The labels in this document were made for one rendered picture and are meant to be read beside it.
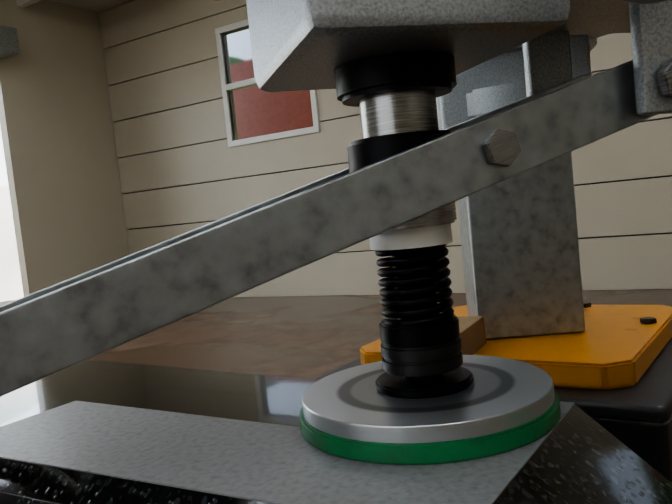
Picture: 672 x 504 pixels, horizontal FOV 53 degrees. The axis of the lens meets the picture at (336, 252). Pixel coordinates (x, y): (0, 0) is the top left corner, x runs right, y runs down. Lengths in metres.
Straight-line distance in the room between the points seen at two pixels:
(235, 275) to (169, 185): 8.79
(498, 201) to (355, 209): 0.76
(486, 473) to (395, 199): 0.20
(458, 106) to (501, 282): 0.32
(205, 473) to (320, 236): 0.20
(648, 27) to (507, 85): 0.62
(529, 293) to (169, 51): 8.31
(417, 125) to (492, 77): 0.68
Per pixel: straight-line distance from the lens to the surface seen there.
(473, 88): 1.21
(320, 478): 0.50
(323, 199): 0.49
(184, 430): 0.65
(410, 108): 0.55
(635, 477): 0.58
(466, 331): 1.13
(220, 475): 0.53
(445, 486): 0.47
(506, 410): 0.52
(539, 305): 1.27
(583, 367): 1.09
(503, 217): 1.24
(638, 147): 6.62
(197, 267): 0.48
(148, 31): 9.61
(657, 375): 1.17
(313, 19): 0.46
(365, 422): 0.51
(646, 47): 0.61
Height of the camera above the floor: 1.06
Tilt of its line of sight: 4 degrees down
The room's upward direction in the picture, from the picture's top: 6 degrees counter-clockwise
